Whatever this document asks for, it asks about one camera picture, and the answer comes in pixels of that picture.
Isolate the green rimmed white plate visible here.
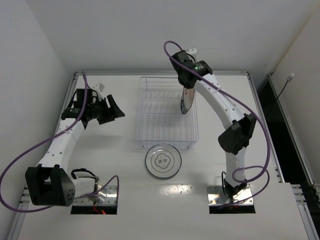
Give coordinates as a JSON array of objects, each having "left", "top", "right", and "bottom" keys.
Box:
[{"left": 179, "top": 87, "right": 195, "bottom": 115}]

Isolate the black rimmed clover plate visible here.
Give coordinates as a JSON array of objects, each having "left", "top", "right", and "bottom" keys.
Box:
[{"left": 144, "top": 144, "right": 183, "bottom": 180}]

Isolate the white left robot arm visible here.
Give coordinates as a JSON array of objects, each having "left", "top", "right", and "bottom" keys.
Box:
[{"left": 25, "top": 88, "right": 125, "bottom": 207}]

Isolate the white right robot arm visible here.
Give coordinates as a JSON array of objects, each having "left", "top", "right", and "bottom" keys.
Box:
[{"left": 171, "top": 50, "right": 257, "bottom": 199}]

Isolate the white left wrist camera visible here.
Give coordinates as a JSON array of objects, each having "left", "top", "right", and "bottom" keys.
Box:
[{"left": 92, "top": 83, "right": 105, "bottom": 94}]

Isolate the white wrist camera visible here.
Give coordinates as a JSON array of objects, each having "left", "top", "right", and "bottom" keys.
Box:
[
  {"left": 186, "top": 48, "right": 198, "bottom": 57},
  {"left": 92, "top": 83, "right": 105, "bottom": 94}
]

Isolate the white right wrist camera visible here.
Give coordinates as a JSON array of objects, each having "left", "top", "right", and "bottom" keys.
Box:
[{"left": 186, "top": 48, "right": 198, "bottom": 57}]

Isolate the clear wire dish rack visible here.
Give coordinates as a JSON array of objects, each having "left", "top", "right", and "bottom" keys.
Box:
[{"left": 135, "top": 76, "right": 199, "bottom": 149}]

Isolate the black wall cable with plug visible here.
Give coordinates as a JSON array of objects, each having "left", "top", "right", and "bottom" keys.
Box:
[{"left": 276, "top": 72, "right": 295, "bottom": 100}]

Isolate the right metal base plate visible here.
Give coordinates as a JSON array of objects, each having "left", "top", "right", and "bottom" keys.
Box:
[{"left": 207, "top": 185, "right": 254, "bottom": 207}]

